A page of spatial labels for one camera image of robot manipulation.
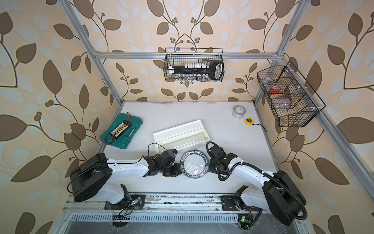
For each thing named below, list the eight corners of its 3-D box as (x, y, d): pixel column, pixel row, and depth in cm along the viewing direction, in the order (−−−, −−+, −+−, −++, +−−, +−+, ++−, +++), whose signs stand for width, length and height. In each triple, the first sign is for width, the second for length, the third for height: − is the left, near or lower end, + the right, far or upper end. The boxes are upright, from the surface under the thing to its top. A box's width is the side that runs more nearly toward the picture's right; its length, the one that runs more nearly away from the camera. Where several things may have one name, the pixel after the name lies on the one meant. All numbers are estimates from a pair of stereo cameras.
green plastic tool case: (101, 143, 99) (95, 138, 94) (121, 117, 113) (118, 112, 108) (126, 151, 95) (122, 146, 90) (144, 123, 110) (141, 118, 104)
